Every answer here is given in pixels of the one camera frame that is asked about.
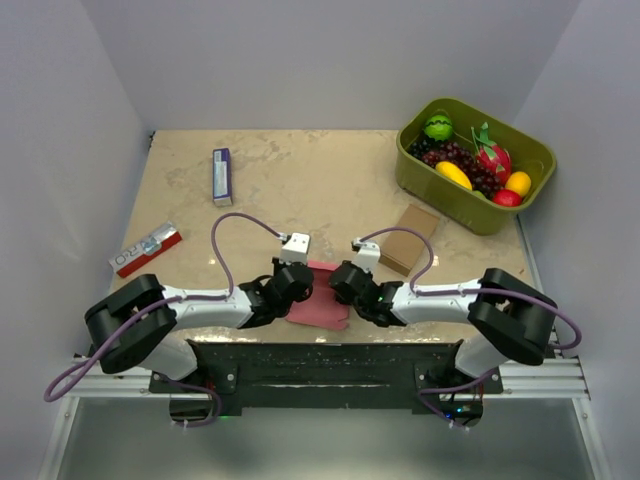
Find pink paper box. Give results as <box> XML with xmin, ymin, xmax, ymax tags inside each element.
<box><xmin>286</xmin><ymin>261</ymin><xmax>349</xmax><ymax>331</ymax></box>

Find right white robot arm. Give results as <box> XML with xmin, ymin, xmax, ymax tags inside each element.
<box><xmin>329</xmin><ymin>261</ymin><xmax>557</xmax><ymax>393</ymax></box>

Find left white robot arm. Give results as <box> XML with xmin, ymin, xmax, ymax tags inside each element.
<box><xmin>85</xmin><ymin>262</ymin><xmax>314</xmax><ymax>392</ymax></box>

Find brown cardboard box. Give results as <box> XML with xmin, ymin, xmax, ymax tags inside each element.
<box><xmin>380</xmin><ymin>205</ymin><xmax>440</xmax><ymax>276</ymax></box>

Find purple toothpaste box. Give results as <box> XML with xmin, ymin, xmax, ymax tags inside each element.
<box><xmin>212</xmin><ymin>148</ymin><xmax>233</xmax><ymax>207</ymax></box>

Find red white toothpaste box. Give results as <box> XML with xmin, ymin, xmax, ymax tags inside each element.
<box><xmin>109</xmin><ymin>222</ymin><xmax>183</xmax><ymax>278</ymax></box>

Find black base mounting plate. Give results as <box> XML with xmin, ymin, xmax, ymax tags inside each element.
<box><xmin>149</xmin><ymin>343</ymin><xmax>481</xmax><ymax>420</ymax></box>

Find yellow toy mango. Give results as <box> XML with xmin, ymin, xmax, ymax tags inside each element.
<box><xmin>435</xmin><ymin>161</ymin><xmax>473</xmax><ymax>191</ymax></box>

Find dark purple toy grapes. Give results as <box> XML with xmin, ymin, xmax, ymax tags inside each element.
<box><xmin>408</xmin><ymin>138</ymin><xmax>502</xmax><ymax>200</ymax></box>

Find red toy apple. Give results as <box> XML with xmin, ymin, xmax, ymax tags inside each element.
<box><xmin>492</xmin><ymin>189</ymin><xmax>522</xmax><ymax>208</ymax></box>

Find green toy watermelon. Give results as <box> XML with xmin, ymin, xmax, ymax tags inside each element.
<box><xmin>423</xmin><ymin>114</ymin><xmax>454</xmax><ymax>142</ymax></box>

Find red toy dragon fruit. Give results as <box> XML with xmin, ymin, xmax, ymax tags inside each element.
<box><xmin>471</xmin><ymin>122</ymin><xmax>512</xmax><ymax>186</ymax></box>

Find orange toy lemon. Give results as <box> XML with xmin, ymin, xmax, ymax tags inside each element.
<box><xmin>504</xmin><ymin>171</ymin><xmax>532</xmax><ymax>198</ymax></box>

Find olive green plastic bin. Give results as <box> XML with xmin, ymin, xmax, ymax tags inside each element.
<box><xmin>395</xmin><ymin>97</ymin><xmax>557</xmax><ymax>236</ymax></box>

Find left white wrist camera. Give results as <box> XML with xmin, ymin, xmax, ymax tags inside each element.
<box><xmin>279</xmin><ymin>232</ymin><xmax>311</xmax><ymax>265</ymax></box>

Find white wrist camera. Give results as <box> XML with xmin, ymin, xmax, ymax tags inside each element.
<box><xmin>351</xmin><ymin>237</ymin><xmax>381</xmax><ymax>274</ymax></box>
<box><xmin>279</xmin><ymin>232</ymin><xmax>311</xmax><ymax>265</ymax></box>

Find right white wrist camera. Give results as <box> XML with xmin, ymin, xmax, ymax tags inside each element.
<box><xmin>351</xmin><ymin>237</ymin><xmax>381</xmax><ymax>274</ymax></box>

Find aluminium frame rail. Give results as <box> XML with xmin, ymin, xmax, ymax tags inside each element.
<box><xmin>62</xmin><ymin>219</ymin><xmax>594</xmax><ymax>416</ymax></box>

